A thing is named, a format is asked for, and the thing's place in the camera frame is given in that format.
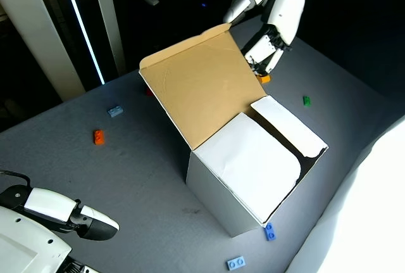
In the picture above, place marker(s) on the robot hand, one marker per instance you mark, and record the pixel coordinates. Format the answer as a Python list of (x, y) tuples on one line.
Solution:
[(31, 244), (286, 10)]

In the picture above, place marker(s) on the orange flat toy brick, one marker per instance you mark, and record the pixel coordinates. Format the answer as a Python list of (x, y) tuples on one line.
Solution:
[(99, 137)]

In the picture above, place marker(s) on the wide white post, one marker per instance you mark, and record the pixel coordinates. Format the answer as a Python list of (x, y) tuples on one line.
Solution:
[(38, 32)]

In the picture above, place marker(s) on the green toy brick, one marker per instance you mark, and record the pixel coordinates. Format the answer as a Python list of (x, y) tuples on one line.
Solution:
[(307, 100)]

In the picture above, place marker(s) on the yellow-orange thick toy brick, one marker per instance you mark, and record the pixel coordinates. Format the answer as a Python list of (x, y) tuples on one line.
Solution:
[(265, 79)]

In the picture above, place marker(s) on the cardboard box with flaps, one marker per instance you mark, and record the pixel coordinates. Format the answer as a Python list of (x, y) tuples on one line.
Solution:
[(246, 159)]

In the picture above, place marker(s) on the narrow white post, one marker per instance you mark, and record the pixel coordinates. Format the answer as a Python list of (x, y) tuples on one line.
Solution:
[(107, 26)]

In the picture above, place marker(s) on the grey table cloth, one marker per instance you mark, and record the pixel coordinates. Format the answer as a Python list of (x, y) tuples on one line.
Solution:
[(126, 165)]

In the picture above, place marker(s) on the white backdrop sheet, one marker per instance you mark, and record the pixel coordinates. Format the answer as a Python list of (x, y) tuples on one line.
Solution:
[(364, 206)]

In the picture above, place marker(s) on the light blue toy brick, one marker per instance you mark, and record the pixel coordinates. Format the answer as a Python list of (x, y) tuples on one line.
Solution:
[(236, 263)]

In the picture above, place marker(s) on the grey-blue toy brick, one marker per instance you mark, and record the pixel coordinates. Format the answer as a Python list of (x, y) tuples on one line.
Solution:
[(115, 111)]

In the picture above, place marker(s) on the LED light strip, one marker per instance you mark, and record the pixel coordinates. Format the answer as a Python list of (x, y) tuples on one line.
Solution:
[(83, 32)]

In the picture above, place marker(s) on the red toy brick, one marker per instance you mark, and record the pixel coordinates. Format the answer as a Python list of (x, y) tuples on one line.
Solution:
[(148, 92)]

